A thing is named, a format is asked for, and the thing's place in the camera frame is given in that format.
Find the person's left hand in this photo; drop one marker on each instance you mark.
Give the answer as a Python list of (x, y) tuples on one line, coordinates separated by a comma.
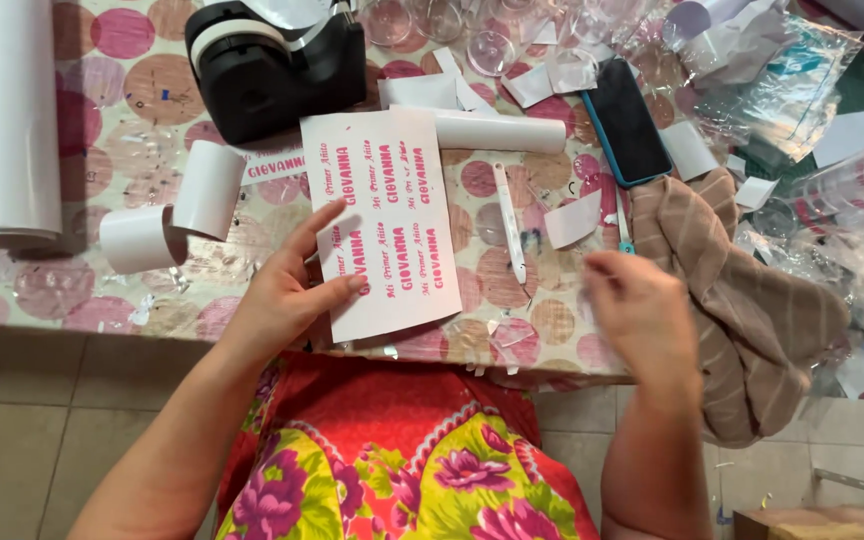
[(278, 296)]

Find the white sticker strip pink lettering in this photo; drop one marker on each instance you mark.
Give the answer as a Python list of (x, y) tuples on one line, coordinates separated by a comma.
[(271, 166)]

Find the green cutting mat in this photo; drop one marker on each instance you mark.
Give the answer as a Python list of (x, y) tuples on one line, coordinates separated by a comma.
[(863, 86)]

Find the long thin white paper roll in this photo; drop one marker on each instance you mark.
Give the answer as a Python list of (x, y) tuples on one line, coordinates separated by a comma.
[(499, 132)]

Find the small white vinyl roll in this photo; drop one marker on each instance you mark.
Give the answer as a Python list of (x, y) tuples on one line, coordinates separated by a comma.
[(139, 238), (208, 189)]

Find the cardboard box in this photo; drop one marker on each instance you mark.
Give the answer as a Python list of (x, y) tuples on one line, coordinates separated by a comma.
[(822, 525)]

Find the person's right hand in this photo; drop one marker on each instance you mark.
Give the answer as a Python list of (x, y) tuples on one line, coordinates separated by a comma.
[(646, 315)]

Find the person's right fingers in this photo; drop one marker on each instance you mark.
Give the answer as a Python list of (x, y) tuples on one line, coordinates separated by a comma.
[(601, 281)]

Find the group of clear plastic cups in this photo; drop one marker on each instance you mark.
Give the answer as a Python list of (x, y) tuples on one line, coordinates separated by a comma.
[(477, 30)]

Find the white sticker sheet pink lettering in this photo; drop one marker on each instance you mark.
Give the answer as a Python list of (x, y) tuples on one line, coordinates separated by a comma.
[(391, 217)]

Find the pink dotted tablecloth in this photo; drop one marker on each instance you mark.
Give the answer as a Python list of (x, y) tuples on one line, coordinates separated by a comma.
[(139, 97)]

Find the black phone blue case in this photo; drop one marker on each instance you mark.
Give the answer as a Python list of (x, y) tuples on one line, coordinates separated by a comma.
[(627, 124)]

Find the white paper scrap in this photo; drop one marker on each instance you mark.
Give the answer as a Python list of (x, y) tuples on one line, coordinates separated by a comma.
[(573, 221), (688, 150), (754, 193), (528, 86), (417, 91)]

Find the crumpled white paper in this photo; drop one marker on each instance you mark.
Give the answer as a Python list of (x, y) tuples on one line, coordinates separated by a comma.
[(732, 37)]

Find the black tape dispenser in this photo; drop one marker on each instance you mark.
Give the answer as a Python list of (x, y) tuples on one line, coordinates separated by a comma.
[(274, 75)]

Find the large white vinyl roll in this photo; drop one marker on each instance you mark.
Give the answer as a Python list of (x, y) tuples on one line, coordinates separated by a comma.
[(8, 120)]

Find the heap of clear plastic wrap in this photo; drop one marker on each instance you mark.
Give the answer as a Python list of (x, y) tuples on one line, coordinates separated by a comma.
[(852, 300)]

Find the beige striped cloth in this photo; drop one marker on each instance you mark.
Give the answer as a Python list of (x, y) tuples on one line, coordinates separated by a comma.
[(747, 315)]

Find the large white paper sheet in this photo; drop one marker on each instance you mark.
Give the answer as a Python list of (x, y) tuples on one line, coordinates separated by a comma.
[(863, 131)]

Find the stack of clear lidded cups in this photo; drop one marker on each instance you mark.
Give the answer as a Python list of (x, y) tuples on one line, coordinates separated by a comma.
[(863, 180)]

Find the grey metal bar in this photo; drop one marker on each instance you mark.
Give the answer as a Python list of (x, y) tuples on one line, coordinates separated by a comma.
[(863, 484)]

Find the white weeding pen tool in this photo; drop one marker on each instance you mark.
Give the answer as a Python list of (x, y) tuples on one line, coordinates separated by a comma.
[(509, 221)]

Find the person's floral red dress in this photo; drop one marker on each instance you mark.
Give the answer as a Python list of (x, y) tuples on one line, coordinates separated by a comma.
[(402, 457)]

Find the clear plastic bag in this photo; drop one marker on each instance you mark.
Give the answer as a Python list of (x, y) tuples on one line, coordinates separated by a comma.
[(784, 82)]

